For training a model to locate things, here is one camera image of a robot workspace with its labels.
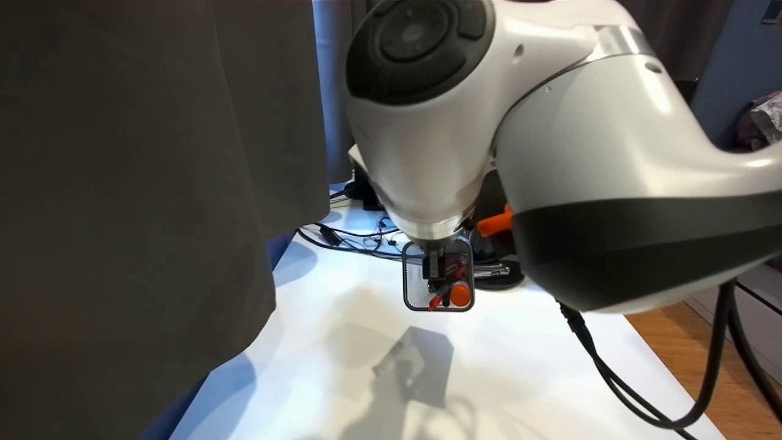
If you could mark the gray mesh pen holder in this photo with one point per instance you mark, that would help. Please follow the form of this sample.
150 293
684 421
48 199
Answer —
406 277

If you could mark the pale crumpled pillow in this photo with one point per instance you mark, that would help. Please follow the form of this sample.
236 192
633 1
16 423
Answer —
766 123

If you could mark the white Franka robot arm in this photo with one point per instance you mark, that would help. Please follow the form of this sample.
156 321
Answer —
588 137

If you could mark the dark gray curtain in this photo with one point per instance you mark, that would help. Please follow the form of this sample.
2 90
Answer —
129 205

